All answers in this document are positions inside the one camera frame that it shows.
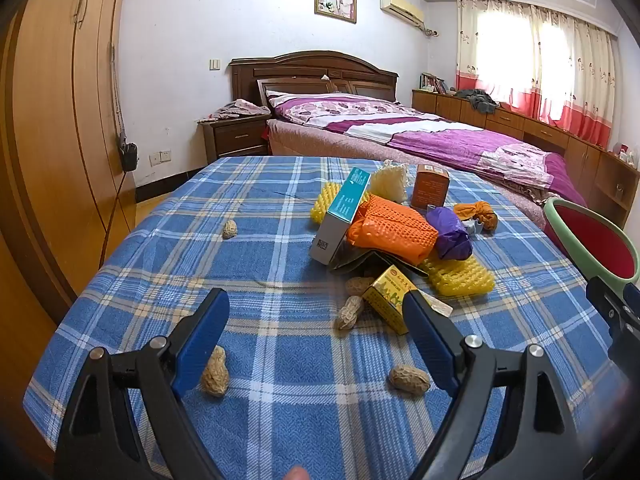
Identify green rimmed red bowl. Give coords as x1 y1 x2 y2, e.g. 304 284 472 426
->
541 196 640 293

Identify green carton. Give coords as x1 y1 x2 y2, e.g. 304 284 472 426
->
332 247 426 278

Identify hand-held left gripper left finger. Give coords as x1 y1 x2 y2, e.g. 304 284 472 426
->
54 287 231 480

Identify small yellow box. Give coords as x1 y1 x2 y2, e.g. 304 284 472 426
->
362 265 416 336

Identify clear plastic wrapper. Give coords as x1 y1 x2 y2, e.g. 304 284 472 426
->
420 295 453 318

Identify orange foam net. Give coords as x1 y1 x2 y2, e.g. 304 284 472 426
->
346 195 440 265

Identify black hanging pouch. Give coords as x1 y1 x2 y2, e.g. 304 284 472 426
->
117 132 138 171

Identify purple plastic bag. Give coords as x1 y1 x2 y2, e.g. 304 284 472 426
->
426 206 473 262

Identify white red floral curtain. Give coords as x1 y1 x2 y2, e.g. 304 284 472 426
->
456 0 618 151

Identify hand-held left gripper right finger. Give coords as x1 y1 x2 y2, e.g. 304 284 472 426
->
401 290 586 480

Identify yellow foam net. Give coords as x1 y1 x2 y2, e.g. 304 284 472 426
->
420 255 496 297
310 182 373 226

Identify wooden wardrobe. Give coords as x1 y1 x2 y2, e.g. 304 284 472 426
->
0 0 138 341

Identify white air conditioner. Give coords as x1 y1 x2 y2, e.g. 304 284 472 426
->
380 0 426 27

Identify dark wooden nightstand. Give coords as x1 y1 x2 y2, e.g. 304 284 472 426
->
202 114 273 166

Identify blue plaid tablecloth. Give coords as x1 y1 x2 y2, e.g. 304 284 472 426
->
22 155 631 480

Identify low wooden cabinet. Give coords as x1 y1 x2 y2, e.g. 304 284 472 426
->
411 89 640 228

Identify white red containers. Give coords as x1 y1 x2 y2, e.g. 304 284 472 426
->
612 142 640 168

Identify dark grey clothes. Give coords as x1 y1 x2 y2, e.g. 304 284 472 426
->
452 87 501 115

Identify white foam net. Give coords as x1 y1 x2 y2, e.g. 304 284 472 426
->
369 160 412 205

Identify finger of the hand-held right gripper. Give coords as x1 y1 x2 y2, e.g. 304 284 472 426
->
597 300 640 362
585 276 640 317

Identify teal white carton box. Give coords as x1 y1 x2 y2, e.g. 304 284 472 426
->
308 166 372 266

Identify orange brown carton box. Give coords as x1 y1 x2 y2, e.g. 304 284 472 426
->
411 164 450 209

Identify row of books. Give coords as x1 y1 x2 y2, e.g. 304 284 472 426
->
420 72 448 95

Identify floral clothes pile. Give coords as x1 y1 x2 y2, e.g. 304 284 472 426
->
197 98 271 123

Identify dark wooden headboard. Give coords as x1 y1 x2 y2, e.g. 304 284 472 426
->
229 51 399 106

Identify knotted orange cloth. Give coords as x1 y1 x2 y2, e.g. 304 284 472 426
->
453 201 498 233

